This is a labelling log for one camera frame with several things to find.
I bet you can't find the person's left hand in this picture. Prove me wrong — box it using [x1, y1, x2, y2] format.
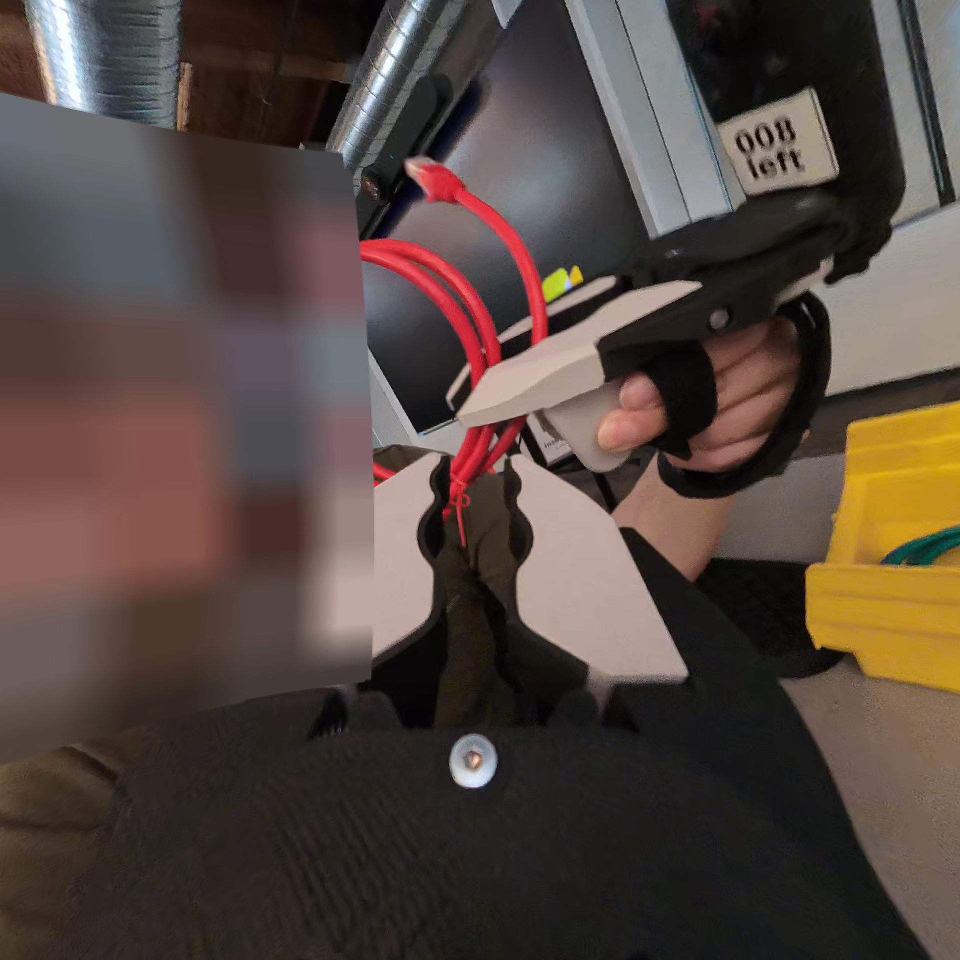
[598, 318, 807, 474]

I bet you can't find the green ethernet cable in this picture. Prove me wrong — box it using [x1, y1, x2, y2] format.
[881, 525, 960, 567]

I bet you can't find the black wall screen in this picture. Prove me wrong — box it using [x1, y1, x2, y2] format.
[360, 0, 654, 436]

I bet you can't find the large window with blind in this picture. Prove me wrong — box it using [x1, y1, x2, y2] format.
[873, 0, 960, 226]

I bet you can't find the black textured armrest pad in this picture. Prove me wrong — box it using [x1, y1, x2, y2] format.
[697, 558, 845, 680]

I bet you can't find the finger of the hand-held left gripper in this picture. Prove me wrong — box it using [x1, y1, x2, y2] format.
[456, 282, 704, 431]
[447, 276, 621, 410]

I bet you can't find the red ethernet cable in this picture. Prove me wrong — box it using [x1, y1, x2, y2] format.
[360, 156, 550, 496]

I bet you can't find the framed marker sign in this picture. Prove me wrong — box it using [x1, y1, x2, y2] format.
[525, 411, 620, 513]

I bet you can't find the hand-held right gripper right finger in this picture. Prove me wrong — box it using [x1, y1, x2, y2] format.
[504, 453, 690, 704]

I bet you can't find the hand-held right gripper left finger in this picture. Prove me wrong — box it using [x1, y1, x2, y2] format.
[372, 452, 451, 723]

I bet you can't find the red twist tie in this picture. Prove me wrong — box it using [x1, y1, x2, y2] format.
[442, 476, 472, 549]

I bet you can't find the person's left forearm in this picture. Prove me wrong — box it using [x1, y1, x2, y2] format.
[611, 453, 740, 582]

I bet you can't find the metal ceiling duct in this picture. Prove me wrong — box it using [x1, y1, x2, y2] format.
[326, 0, 489, 174]
[22, 0, 185, 130]

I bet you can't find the black speaker bar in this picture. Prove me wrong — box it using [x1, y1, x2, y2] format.
[358, 71, 455, 222]

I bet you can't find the yellow plastic bin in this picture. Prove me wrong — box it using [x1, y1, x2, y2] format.
[806, 401, 960, 695]

